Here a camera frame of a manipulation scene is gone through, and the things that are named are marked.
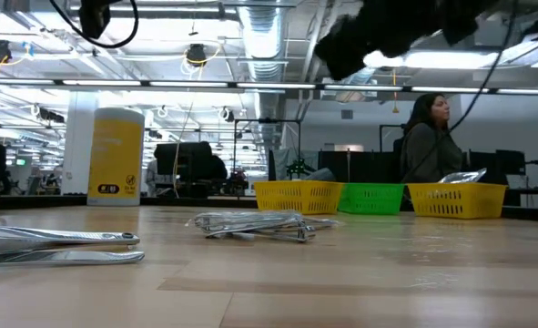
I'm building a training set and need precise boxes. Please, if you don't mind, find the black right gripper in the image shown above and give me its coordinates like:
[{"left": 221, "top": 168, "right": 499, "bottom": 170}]
[{"left": 314, "top": 0, "right": 497, "bottom": 82}]

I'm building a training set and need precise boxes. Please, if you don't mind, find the bagged silver nail clipper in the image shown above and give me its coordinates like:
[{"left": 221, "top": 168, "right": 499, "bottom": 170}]
[
  {"left": 203, "top": 224, "right": 316, "bottom": 244},
  {"left": 188, "top": 210, "right": 304, "bottom": 231},
  {"left": 303, "top": 216, "right": 341, "bottom": 230}
]

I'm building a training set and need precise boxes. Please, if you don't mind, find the unbagged silver nail clipper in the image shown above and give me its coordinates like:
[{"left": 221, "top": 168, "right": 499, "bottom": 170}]
[{"left": 0, "top": 224, "right": 146, "bottom": 268}]

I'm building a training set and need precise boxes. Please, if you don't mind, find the black partition panel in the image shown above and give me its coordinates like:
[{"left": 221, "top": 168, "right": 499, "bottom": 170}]
[{"left": 317, "top": 149, "right": 401, "bottom": 183}]

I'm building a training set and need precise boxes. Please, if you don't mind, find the yellow wipes canister white lid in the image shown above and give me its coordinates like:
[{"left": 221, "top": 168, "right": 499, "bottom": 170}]
[{"left": 86, "top": 108, "right": 146, "bottom": 207}]

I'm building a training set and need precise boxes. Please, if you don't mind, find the green plastic basket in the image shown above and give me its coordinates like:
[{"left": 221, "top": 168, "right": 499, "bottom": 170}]
[{"left": 338, "top": 182, "right": 406, "bottom": 216}]

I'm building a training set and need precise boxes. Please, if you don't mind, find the yellow plastic basket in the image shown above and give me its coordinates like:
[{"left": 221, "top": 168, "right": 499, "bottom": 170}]
[
  {"left": 253, "top": 180, "right": 345, "bottom": 215},
  {"left": 407, "top": 181, "right": 509, "bottom": 220}
]

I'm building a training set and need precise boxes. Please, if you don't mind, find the black background monitor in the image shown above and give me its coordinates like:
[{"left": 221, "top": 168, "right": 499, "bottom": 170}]
[{"left": 154, "top": 141, "right": 213, "bottom": 186}]

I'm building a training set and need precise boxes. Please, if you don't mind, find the black background rig frame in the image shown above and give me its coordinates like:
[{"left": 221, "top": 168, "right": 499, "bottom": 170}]
[
  {"left": 232, "top": 118, "right": 302, "bottom": 181},
  {"left": 379, "top": 123, "right": 409, "bottom": 154}
]

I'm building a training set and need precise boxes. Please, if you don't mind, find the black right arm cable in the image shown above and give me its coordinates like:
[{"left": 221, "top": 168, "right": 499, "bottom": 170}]
[{"left": 402, "top": 0, "right": 520, "bottom": 181}]

